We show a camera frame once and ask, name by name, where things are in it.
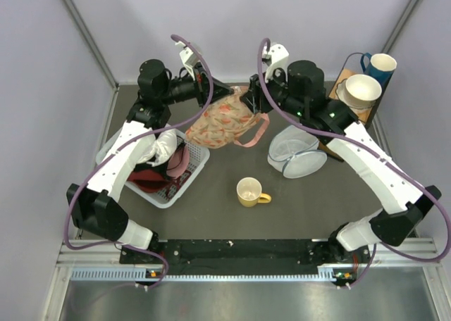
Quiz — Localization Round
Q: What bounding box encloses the dark red bra in basket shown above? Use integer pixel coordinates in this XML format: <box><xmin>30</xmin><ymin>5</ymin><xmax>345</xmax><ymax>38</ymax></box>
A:
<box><xmin>128</xmin><ymin>170</ymin><xmax>170</xmax><ymax>193</ymax></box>

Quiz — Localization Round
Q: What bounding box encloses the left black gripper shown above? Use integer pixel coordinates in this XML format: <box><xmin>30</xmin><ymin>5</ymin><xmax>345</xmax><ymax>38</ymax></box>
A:
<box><xmin>159</xmin><ymin>61</ymin><xmax>233</xmax><ymax>108</ymax></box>

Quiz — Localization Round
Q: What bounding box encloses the white mesh laundry bag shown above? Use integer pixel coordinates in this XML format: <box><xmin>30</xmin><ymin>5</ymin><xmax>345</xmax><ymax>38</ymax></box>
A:
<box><xmin>267</xmin><ymin>125</ymin><xmax>327</xmax><ymax>179</ymax></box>

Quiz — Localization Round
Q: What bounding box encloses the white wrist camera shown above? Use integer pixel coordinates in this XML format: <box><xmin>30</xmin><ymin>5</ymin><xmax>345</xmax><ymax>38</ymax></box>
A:
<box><xmin>262</xmin><ymin>43</ymin><xmax>289</xmax><ymax>83</ymax></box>
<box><xmin>175</xmin><ymin>41</ymin><xmax>199</xmax><ymax>80</ymax></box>

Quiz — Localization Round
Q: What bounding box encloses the peach floral laundry bag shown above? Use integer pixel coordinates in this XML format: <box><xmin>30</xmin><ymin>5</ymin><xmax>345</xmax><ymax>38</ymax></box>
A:
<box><xmin>185</xmin><ymin>86</ymin><xmax>270</xmax><ymax>149</ymax></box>

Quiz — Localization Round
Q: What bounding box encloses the blue white mug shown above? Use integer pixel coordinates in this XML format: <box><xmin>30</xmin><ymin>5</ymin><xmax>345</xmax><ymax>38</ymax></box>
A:
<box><xmin>360</xmin><ymin>53</ymin><xmax>397</xmax><ymax>88</ymax></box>

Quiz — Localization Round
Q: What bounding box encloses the wooden black frame shelf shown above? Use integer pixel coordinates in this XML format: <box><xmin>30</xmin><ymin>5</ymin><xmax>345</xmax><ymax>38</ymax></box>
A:
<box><xmin>319</xmin><ymin>52</ymin><xmax>383</xmax><ymax>163</ymax></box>

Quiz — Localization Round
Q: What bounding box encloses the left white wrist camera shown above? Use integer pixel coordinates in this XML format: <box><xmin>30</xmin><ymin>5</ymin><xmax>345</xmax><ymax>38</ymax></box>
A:
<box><xmin>175</xmin><ymin>41</ymin><xmax>199</xmax><ymax>80</ymax></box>

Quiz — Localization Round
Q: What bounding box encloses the yellow mug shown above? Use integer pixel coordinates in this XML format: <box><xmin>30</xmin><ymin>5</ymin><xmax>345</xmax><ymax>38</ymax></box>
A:
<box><xmin>236</xmin><ymin>177</ymin><xmax>272</xmax><ymax>208</ymax></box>

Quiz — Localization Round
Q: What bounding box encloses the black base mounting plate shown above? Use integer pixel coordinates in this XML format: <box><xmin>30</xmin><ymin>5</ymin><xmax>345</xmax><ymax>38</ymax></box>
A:
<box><xmin>119</xmin><ymin>238</ymin><xmax>371</xmax><ymax>275</ymax></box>

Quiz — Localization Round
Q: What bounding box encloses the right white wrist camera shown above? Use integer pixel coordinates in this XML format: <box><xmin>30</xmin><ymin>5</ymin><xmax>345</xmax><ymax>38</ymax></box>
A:
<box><xmin>262</xmin><ymin>43</ymin><xmax>289</xmax><ymax>83</ymax></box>

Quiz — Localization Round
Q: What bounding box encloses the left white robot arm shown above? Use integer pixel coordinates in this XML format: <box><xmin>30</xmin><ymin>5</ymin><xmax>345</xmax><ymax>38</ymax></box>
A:
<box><xmin>64</xmin><ymin>59</ymin><xmax>233</xmax><ymax>263</ymax></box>

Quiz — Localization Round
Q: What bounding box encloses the white plastic basket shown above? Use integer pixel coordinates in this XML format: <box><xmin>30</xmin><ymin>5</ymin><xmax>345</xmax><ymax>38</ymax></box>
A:
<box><xmin>95</xmin><ymin>123</ymin><xmax>211</xmax><ymax>209</ymax></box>

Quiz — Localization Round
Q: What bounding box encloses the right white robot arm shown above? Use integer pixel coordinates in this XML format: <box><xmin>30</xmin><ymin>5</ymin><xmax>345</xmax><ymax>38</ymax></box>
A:
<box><xmin>244</xmin><ymin>58</ymin><xmax>441</xmax><ymax>262</ymax></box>

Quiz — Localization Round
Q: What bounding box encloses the pink bra in basket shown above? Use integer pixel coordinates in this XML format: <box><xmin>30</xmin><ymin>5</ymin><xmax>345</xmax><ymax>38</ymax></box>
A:
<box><xmin>166</xmin><ymin>146</ymin><xmax>190</xmax><ymax>178</ymax></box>

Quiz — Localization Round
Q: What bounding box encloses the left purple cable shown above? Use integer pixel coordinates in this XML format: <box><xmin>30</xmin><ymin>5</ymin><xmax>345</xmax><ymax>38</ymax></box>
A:
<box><xmin>63</xmin><ymin>34</ymin><xmax>214</xmax><ymax>289</ymax></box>

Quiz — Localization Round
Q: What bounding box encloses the white garment in basket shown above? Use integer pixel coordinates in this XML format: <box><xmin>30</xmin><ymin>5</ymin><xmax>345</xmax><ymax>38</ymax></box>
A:
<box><xmin>137</xmin><ymin>129</ymin><xmax>178</xmax><ymax>167</ymax></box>

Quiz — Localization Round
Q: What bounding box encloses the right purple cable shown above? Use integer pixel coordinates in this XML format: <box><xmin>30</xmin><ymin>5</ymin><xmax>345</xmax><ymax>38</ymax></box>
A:
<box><xmin>259</xmin><ymin>37</ymin><xmax>448</xmax><ymax>289</ymax></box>

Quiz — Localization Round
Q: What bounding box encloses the purple cable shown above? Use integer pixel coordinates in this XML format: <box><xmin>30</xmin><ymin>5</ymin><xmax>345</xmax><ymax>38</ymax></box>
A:
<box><xmin>259</xmin><ymin>37</ymin><xmax>448</xmax><ymax>289</ymax></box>
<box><xmin>63</xmin><ymin>34</ymin><xmax>214</xmax><ymax>289</ymax></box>

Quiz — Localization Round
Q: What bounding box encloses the white bowl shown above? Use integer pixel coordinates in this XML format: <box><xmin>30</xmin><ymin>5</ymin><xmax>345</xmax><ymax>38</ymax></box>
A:
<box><xmin>335</xmin><ymin>74</ymin><xmax>382</xmax><ymax>110</ymax></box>

